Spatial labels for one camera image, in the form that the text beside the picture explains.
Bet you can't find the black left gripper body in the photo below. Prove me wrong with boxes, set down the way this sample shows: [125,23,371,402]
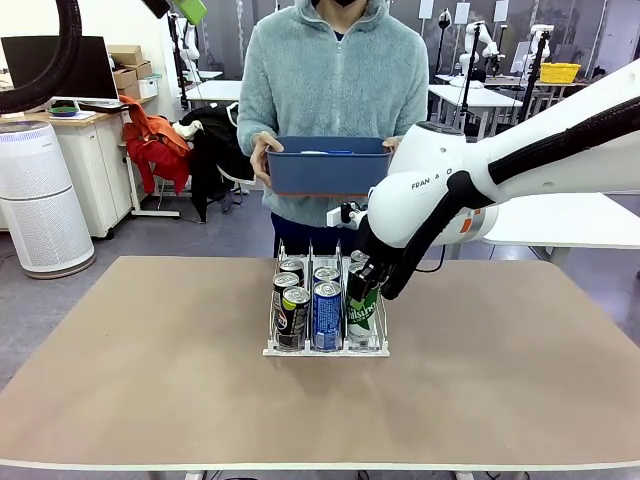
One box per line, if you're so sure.
[141,0,174,19]

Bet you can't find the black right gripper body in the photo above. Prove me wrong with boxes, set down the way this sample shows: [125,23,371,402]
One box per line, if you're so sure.
[352,219,396,275]

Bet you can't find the black can lime-green top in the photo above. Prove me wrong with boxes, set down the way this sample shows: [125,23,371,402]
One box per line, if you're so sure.
[281,286,312,350]

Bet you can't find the blue plastic bin orange handles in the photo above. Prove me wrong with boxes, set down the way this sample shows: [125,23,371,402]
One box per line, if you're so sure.
[265,135,392,197]

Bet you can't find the person's left forearm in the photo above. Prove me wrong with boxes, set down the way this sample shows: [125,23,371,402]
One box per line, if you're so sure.
[399,97,430,137]

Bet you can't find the person's right forearm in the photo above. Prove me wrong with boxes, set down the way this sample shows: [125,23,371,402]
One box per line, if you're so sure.
[237,104,274,156]

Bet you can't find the clear white can dispenser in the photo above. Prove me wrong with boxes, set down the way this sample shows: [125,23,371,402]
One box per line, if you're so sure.
[262,237,392,360]

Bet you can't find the person's right hand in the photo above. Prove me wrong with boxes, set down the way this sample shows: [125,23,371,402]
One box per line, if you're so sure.
[249,130,286,189]

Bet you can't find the white box teal lid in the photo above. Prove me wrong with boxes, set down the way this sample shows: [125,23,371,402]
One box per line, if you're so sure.
[137,73,162,99]

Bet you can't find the white background table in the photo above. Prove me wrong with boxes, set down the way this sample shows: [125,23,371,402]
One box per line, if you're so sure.
[428,83,525,146]
[182,79,244,109]

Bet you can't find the black computer monitor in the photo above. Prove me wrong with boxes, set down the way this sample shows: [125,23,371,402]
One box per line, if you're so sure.
[0,35,121,104]

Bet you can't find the black jacket white trim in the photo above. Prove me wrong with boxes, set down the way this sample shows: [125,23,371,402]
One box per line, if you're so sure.
[178,101,261,225]

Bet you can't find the orange jacket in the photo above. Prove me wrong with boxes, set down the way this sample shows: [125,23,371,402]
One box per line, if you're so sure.
[121,93,195,196]

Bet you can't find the person in mint fleece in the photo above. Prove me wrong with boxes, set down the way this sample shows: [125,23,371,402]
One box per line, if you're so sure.
[237,0,430,259]

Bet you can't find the white desk wooden top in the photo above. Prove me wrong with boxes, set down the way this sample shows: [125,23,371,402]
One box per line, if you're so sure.
[0,94,156,240]

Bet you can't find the thin black stand pole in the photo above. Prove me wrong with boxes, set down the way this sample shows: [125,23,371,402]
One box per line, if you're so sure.
[458,19,484,144]

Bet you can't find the large white table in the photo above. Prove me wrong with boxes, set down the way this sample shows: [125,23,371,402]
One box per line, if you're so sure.
[479,192,640,269]

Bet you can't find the black tripod stand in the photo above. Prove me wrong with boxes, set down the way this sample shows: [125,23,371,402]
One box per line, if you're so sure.
[510,27,549,136]

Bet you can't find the white cylindrical air purifier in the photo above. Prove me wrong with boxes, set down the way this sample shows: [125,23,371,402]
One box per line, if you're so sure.
[0,119,96,280]

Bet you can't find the wooden shelf unit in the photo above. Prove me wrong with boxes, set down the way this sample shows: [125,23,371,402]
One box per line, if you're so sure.
[547,79,595,109]

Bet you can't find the yellow plastic basket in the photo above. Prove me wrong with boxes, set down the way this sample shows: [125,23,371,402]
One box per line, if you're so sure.
[539,62,583,84]

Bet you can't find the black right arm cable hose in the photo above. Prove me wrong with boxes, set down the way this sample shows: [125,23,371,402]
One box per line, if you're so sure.
[379,98,640,301]

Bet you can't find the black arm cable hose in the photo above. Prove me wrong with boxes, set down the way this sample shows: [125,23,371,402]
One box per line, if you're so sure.
[379,98,640,301]
[0,0,84,115]

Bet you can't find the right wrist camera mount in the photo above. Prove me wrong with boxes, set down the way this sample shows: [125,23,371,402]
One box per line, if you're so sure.
[327,201,371,227]

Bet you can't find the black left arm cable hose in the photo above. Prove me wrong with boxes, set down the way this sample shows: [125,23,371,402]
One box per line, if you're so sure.
[0,0,84,115]

